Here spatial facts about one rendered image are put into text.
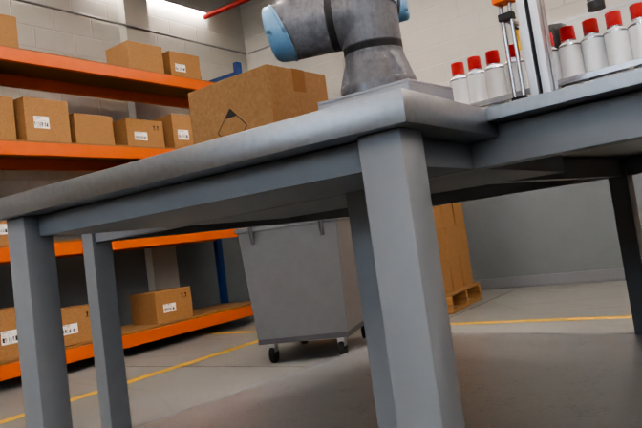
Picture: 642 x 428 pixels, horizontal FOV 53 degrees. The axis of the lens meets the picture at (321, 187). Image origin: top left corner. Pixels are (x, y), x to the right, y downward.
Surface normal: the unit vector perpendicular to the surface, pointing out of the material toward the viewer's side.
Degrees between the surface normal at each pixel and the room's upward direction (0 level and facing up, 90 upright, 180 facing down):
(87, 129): 90
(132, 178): 90
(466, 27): 90
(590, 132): 90
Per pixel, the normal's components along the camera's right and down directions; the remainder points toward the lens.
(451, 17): -0.57, 0.01
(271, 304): -0.27, 0.02
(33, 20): 0.81, -0.15
